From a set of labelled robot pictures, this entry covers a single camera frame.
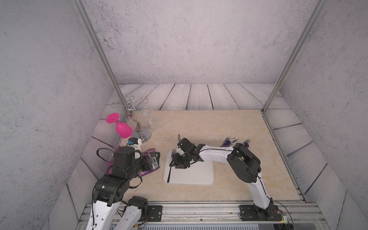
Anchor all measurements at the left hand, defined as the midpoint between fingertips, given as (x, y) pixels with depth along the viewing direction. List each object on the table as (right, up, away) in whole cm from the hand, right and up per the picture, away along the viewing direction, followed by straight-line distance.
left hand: (154, 155), depth 68 cm
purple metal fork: (+6, -7, +27) cm, 29 cm away
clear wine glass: (-7, +15, +22) cm, 27 cm away
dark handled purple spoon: (+55, 0, +28) cm, 62 cm away
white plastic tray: (+24, -16, +19) cm, 34 cm away
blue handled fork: (+43, +3, +34) cm, 55 cm away
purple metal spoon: (+42, 0, +31) cm, 53 cm away
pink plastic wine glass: (-23, +11, +19) cm, 32 cm away
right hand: (+6, -11, +18) cm, 22 cm away
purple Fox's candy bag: (+2, +1, -8) cm, 9 cm away
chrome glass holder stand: (-16, +8, +34) cm, 39 cm away
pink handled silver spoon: (+47, +3, +33) cm, 58 cm away
